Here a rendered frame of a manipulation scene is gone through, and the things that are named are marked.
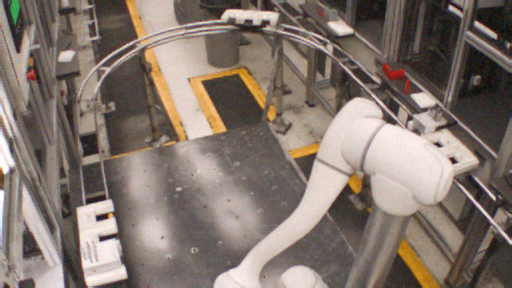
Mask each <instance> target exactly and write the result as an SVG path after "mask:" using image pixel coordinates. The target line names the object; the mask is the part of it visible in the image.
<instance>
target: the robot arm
mask: <svg viewBox="0 0 512 288"><path fill-rule="evenodd" d="M382 117H383V113H382V111H381V110H380V108H378V106H377V105H376V104H375V103H373V102H370V101H367V100H366V99H364V98H354V99H353V100H351V101H349V102H348V103H347V104H346V105H345V106H344V107H343V108H342V109H341V110H340V111H339V112H338V114H337V115H336V116H335V119H334V120H333V121H332V123H331V125H330V126H329V128H328V130H327V131H326V133H325V135H324V137H323V139H322V141H321V144H320V147H319V151H318V153H317V156H316V158H315V161H314V164H313V168H312V172H311V175H310V180H309V183H308V186H307V189H306V192H305V195H304V197H303V200H302V202H301V203H300V205H299V207H297V208H296V210H295V212H294V213H293V214H292V215H291V216H290V217H289V218H288V219H287V220H286V221H285V222H284V223H282V224H281V225H280V226H279V227H278V228H277V229H275V230H274V231H273V232H272V233H271V234H270V235H267V236H266V237H265V238H264V239H263V240H262V241H260V242H259V243H258V244H257V245H256V246H255V247H254V248H253V249H252V250H251V251H250V252H249V254H248V255H247V256H246V258H245V259H244V260H243V262H242V263H241V265H240V266H239V267H238V268H236V269H231V270H230V271H229V272H227V273H224V274H221V275H220V276H219V277H217V278H216V282H215V286H214V288H260V287H261V283H260V282H259V274H260V271H261V269H262V267H263V266H264V264H265V263H266V262H267V261H268V260H269V259H271V258H272V257H273V256H276V255H277V254H279V253H280V252H282V251H283V250H284V249H286V248H287V247H289V246H290V245H292V244H293V243H295V242H296V241H297V240H299V239H300V238H302V237H303V236H304V235H305V234H307V233H308V232H309V231H310V230H312V229H313V228H314V227H315V226H316V225H317V223H318V221H319V220H320V219H321V218H322V216H323V215H324V214H325V212H326V211H327V210H328V208H329V207H330V205H331V204H332V202H333V201H334V200H335V198H336V197H337V196H338V194H339V193H340V192H341V190H342V189H343V188H344V186H345V184H346V183H347V182H348V181H349V179H350V178H351V176H352V174H353V173H354V171H355V170H357V171H360V172H362V173H365V174H366V175H368V176H370V177H371V178H370V182H371V188H372V196H373V198H374V203H373V206H372V209H371V213H370V214H369V216H368V219H367V222H366V226H365V229H364V232H363V235H362V239H361V242H360V245H359V248H358V252H357V255H356V258H355V261H354V262H353V265H352V268H351V271H350V275H349V278H348V281H347V284H346V287H345V288H383V286H384V283H385V280H386V278H387V275H388V272H389V270H390V267H391V264H392V262H393V261H394V259H395V258H396V256H397V253H398V250H399V248H400V245H401V242H402V240H403V237H404V234H405V232H406V229H407V226H408V224H409V221H410V218H411V216H412V214H413V213H415V212H416V211H418V210H419V209H420V207H421V206H422V205H425V206H431V205H435V204H438V202H439V201H440V200H442V199H443V198H444V197H445V196H446V194H447V193H448V190H449V188H450V186H451V183H452V180H453V176H454V168H453V166H452V165H451V161H450V159H449V158H448V157H447V156H446V155H445V154H444V153H443V152H442V151H441V150H440V149H439V148H438V147H437V146H435V145H434V144H432V143H431V142H429V141H428V140H426V139H424V138H422V137H420V136H419V135H416V134H414V133H412V132H410V131H407V130H406V129H404V128H401V127H397V126H393V125H390V124H389V123H387V122H385V121H383V120H382ZM274 288H328V287H327V285H326V284H325V283H324V282H323V281H322V280H321V276H320V275H319V274H318V273H317V272H315V271H314V270H313V269H311V268H310V267H307V266H296V267H293V268H291V269H289V270H288V271H287V272H286V273H283V274H282V276H281V277H280V278H279V279H277V281H276V283H275V285H274Z"/></svg>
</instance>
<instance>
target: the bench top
mask: <svg viewBox="0 0 512 288"><path fill-rule="evenodd" d="M229 148H230V149H231V151H230V152H229V151H228V149H229ZM160 152H163V153H162V154H160ZM103 162H104V168H105V174H106V180H107V186H108V190H109V194H110V197H109V198H110V200H112V203H113V207H114V210H115V214H114V215H113V217H114V218H115V221H116V225H117V230H118V233H117V234H118V235H119V241H120V244H121V248H122V254H123V256H122V258H123V264H124V267H125V268H126V271H127V276H128V279H125V282H126V285H127V288H214V286H215V282H216V278H217V277H219V276H220V275H221V274H224V273H227V272H229V271H230V270H231V269H236V268H238V267H239V266H240V265H241V263H242V262H243V260H244V259H245V258H246V256H247V255H248V254H249V252H250V251H251V250H252V249H253V248H254V247H255V246H256V245H257V244H258V243H259V242H260V241H262V240H263V239H264V238H265V237H266V236H267V235H270V234H271V233H272V232H273V231H274V230H275V229H277V228H278V227H279V226H280V225H281V224H282V223H284V222H285V221H286V220H287V219H288V218H289V217H290V216H291V215H292V214H293V213H294V212H295V210H296V208H297V207H299V205H300V203H301V202H302V200H303V197H304V195H305V192H306V189H307V186H308V182H307V180H306V178H305V175H304V174H303V172H302V171H301V169H300V168H299V166H298V165H297V163H296V162H295V160H294V159H293V157H292V156H290V154H289V153H288V151H287V149H286V147H285V146H284V144H283V143H282V141H281V140H280V138H279V137H278V135H277V134H276V132H275V131H274V129H273V128H272V126H271V124H270V122H269V121H266V122H260V123H256V124H252V126H248V127H243V128H238V129H234V130H229V131H225V132H221V133H217V134H211V135H207V136H203V137H198V138H194V139H190V140H187V141H182V142H177V143H172V144H167V145H163V146H159V147H154V148H150V149H146V150H142V152H137V153H134V154H130V155H125V156H121V157H117V158H113V159H108V160H105V161H103ZM192 173H194V174H195V175H193V176H192V175H191V174H192ZM68 174H69V190H70V207H71V213H72V222H73V239H74V243H75V254H76V263H77V270H78V281H79V285H80V288H89V287H88V285H87V283H86V279H85V276H84V270H83V262H82V257H81V250H80V248H81V239H80V234H79V226H78V213H77V208H79V207H82V206H83V200H82V189H81V178H80V167H79V166H77V167H73V168H69V169H68ZM82 174H83V184H84V191H85V195H87V194H91V193H92V194H95V193H98V192H102V191H105V189H104V183H103V176H102V170H101V163H100V162H96V163H94V162H92V163H89V164H84V165H82ZM203 205H208V207H203ZM355 258H356V254H355V252H353V250H352V249H351V247H350V246H349V245H348V243H347V242H346V240H345V239H344V237H343V234H342V232H341V231H340V229H339V228H338V227H337V225H336V223H335V222H334V220H333V219H332V218H331V217H330V215H329V213H328V211H326V212H325V214H324V215H323V216H322V218H321V219H320V220H319V221H318V223H317V225H316V226H315V227H314V228H313V229H312V230H310V231H309V232H308V233H307V234H305V235H304V236H303V237H302V238H300V239H299V240H297V241H296V242H295V243H293V244H292V245H290V246H289V247H287V248H286V249H284V250H283V251H282V252H280V253H279V254H277V255H276V256H273V257H272V258H271V259H269V260H268V261H267V262H266V263H265V264H264V266H263V267H262V269H261V271H260V274H259V282H260V283H261V287H260V288H274V285H275V283H276V281H277V279H279V278H280V277H281V276H282V274H283V273H286V272H287V271H288V270H289V269H291V268H293V267H296V266H307V267H310V268H311V269H313V270H314V271H315V272H317V273H318V274H319V275H320V276H321V280H322V281H323V282H324V283H325V284H326V285H327V287H328V288H345V287H346V284H347V281H348V278H349V275H350V271H351V268H352V265H353V262H354V261H355Z"/></svg>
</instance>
